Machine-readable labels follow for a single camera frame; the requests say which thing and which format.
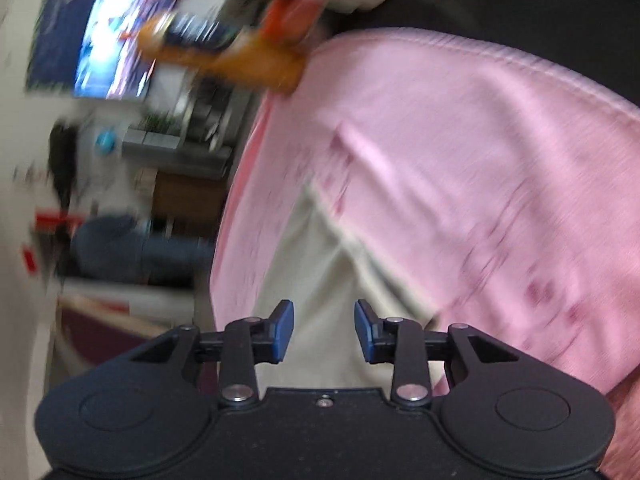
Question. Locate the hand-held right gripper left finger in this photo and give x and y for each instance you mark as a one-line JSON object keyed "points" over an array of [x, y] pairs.
{"points": [[282, 332]]}

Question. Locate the small tangerine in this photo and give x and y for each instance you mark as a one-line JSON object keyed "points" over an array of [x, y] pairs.
{"points": [[290, 15]]}

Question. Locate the pink printed blanket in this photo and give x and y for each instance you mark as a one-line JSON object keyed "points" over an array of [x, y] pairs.
{"points": [[450, 135]]}

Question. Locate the orange juice bottle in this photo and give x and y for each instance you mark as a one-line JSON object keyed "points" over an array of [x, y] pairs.
{"points": [[240, 60]]}

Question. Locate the beige shirt with navy trim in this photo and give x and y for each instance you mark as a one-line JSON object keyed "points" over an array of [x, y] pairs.
{"points": [[310, 260]]}

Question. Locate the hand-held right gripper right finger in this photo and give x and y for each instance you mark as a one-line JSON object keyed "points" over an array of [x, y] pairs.
{"points": [[364, 332]]}

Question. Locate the wall television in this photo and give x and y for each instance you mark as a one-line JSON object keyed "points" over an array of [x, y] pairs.
{"points": [[115, 35]]}

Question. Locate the wooden cabinet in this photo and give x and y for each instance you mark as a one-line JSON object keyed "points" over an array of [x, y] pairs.
{"points": [[185, 200]]}

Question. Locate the blue globe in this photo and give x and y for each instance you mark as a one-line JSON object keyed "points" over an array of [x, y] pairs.
{"points": [[106, 141]]}

